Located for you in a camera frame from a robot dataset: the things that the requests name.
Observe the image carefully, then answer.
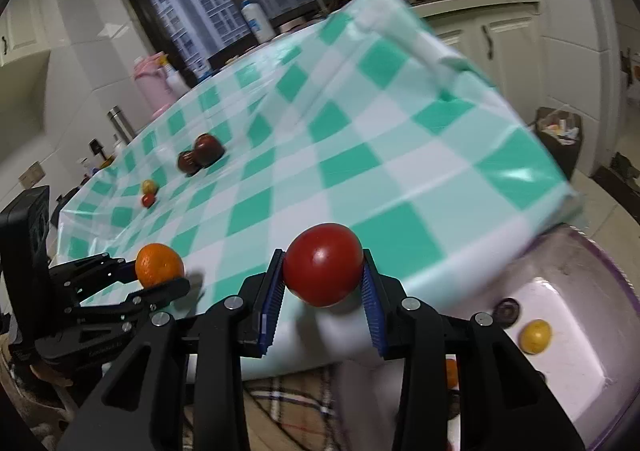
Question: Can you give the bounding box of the white bottle blue label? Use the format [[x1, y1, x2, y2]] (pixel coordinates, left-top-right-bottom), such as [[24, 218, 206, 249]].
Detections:
[[239, 0, 277, 44]]

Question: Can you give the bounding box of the pink thermos jug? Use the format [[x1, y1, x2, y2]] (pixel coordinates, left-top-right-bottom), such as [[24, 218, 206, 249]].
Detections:
[[132, 53, 174, 114]]

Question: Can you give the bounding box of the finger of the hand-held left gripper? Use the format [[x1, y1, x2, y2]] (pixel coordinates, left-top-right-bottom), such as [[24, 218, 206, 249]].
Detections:
[[49, 253, 138, 303], [64, 277, 192, 328]]

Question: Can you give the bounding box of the white wall cabinet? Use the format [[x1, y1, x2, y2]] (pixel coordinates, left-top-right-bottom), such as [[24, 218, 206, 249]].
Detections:
[[0, 0, 52, 68]]

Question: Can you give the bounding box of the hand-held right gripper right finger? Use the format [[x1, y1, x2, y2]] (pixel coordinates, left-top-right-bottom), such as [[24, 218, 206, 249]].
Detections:
[[361, 248, 585, 451]]

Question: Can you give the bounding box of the wall socket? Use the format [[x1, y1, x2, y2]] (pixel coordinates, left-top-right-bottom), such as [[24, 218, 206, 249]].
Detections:
[[19, 161, 46, 190]]

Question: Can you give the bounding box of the white kitchen cabinet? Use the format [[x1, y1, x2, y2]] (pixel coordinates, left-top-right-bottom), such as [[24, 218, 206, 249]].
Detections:
[[410, 1, 547, 128]]

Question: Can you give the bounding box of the white foam box purple tape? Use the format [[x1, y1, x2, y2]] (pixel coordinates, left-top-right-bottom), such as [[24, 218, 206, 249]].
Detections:
[[330, 226, 640, 451]]

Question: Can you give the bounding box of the dark trash bin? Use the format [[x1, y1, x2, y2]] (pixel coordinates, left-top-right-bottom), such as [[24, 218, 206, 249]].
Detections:
[[534, 106, 584, 182]]

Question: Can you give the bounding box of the yellow round fruit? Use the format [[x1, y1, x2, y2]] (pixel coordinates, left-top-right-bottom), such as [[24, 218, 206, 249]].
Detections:
[[517, 319, 553, 354]]

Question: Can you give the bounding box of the small white bottle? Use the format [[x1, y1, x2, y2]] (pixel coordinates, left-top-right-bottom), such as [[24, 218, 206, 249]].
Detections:
[[165, 64, 191, 100]]

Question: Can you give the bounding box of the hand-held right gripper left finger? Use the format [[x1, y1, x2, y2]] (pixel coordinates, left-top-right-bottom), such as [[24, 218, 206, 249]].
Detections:
[[56, 248, 287, 451]]

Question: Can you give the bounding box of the plaid cloth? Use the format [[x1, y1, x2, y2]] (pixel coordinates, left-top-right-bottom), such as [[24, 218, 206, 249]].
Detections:
[[182, 365, 342, 451]]

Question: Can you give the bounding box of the green checked tablecloth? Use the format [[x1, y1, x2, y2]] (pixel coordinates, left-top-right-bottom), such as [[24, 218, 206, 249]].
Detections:
[[50, 0, 584, 380]]

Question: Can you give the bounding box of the dark wrinkled passion fruit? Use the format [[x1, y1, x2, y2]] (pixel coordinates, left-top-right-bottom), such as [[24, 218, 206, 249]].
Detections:
[[492, 298, 522, 329]]

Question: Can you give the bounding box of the steel vacuum flask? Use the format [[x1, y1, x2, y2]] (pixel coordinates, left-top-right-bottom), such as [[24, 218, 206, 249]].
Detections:
[[107, 105, 136, 142]]

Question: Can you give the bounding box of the dark red tomato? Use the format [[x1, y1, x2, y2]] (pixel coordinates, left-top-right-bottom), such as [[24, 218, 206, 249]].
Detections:
[[193, 133, 225, 168], [177, 151, 202, 176]]

